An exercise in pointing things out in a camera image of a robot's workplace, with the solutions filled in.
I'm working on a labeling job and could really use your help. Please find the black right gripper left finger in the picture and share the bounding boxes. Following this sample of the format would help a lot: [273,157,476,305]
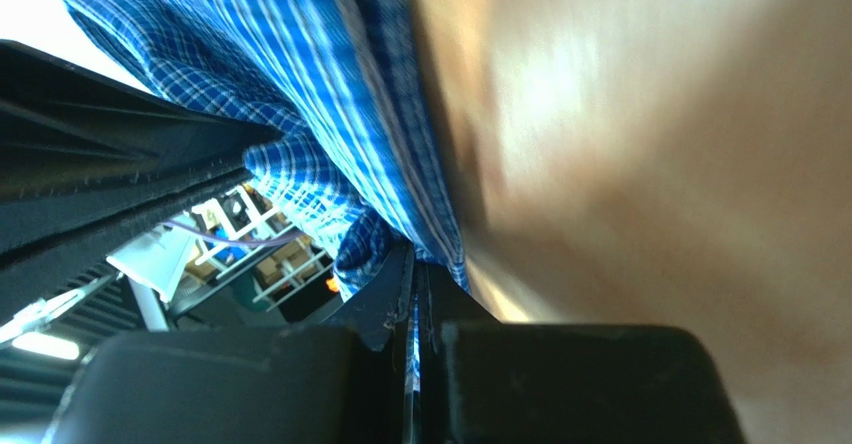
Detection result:
[44,245,414,443]

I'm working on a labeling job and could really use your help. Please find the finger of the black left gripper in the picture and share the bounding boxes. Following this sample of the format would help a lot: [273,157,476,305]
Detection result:
[1,40,281,197]
[1,168,248,322]

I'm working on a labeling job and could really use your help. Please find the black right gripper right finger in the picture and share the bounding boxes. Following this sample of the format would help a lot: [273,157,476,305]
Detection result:
[417,265,745,443]

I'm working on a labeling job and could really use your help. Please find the blue checked long sleeve shirt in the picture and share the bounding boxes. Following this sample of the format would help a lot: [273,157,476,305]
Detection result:
[63,0,473,444]

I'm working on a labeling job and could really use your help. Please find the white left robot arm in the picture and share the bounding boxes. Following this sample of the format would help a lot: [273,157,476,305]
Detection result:
[1,40,278,321]

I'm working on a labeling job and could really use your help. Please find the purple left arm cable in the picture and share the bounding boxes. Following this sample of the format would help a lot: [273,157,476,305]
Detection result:
[159,216,307,250]

